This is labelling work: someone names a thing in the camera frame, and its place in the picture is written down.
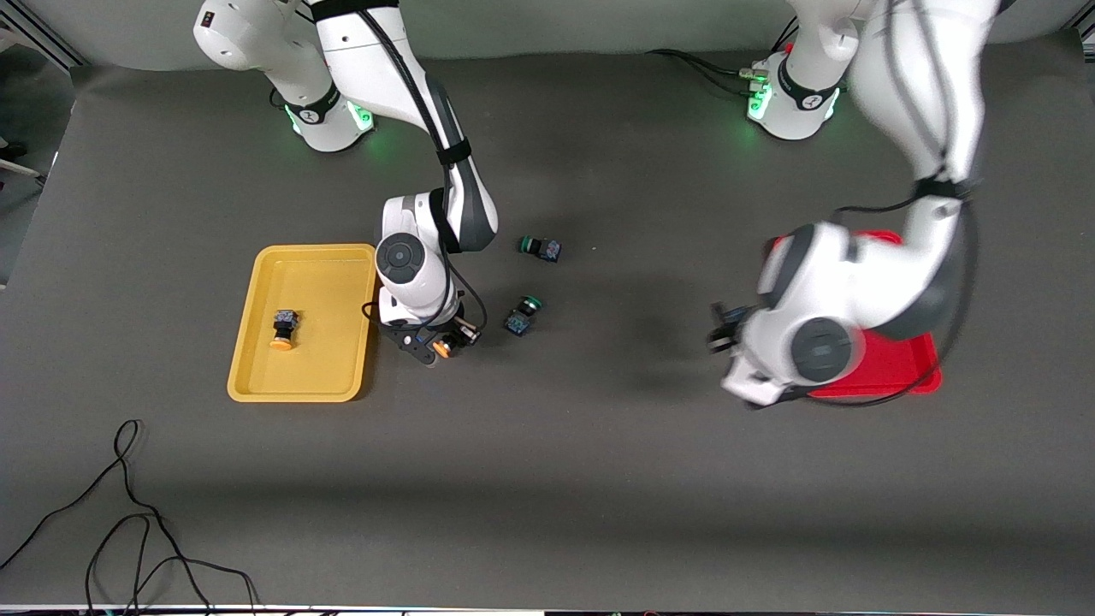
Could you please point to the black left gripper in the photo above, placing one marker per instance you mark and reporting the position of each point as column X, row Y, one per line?
column 725, row 328

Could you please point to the dark grey table mat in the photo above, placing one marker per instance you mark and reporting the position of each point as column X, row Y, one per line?
column 547, row 479

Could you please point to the yellow push button switch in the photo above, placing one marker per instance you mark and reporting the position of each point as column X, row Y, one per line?
column 442, row 348
column 284, row 329

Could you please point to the yellow plastic tray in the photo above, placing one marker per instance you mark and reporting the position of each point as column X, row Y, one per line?
column 304, row 359

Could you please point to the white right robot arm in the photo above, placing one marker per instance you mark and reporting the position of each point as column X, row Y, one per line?
column 411, row 274

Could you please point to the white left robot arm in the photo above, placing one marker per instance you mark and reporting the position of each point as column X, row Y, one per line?
column 855, row 282

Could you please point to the green push button switch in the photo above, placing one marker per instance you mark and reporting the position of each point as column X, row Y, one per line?
column 522, row 316
column 541, row 248

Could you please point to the red plastic tray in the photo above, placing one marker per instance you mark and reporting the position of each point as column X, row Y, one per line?
column 907, row 368

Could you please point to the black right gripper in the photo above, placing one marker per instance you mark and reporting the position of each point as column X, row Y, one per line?
column 451, row 328

